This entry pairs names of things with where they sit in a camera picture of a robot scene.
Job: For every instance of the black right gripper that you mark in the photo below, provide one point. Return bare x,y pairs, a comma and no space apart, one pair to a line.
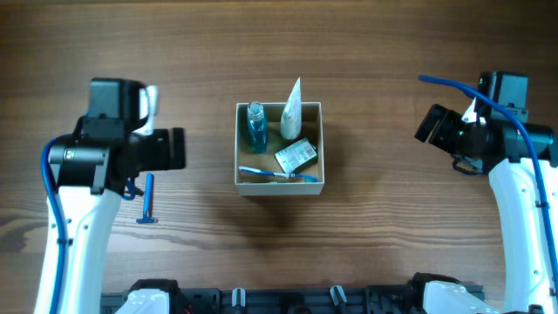
438,138

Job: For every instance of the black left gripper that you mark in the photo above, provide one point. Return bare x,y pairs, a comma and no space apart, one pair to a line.
168,157

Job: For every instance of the blue disposable razor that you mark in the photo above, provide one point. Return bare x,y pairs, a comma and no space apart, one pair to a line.
147,211

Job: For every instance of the blue mouthwash bottle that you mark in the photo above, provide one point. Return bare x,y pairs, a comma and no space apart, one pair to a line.
257,127

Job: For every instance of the blue toothbrush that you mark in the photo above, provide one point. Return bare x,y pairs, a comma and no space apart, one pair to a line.
251,170

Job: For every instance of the green soap box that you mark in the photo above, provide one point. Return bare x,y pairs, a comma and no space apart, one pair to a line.
297,157

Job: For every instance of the white bamboo conditioner tube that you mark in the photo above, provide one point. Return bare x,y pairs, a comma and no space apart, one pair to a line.
291,120

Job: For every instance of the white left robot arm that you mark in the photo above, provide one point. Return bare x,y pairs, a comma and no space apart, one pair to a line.
79,227

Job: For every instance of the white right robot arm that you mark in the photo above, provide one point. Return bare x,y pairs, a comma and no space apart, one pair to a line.
526,198

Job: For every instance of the white cardboard box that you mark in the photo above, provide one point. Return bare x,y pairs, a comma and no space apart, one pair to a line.
252,184

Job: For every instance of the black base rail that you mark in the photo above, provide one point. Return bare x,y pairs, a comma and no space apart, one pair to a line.
400,298

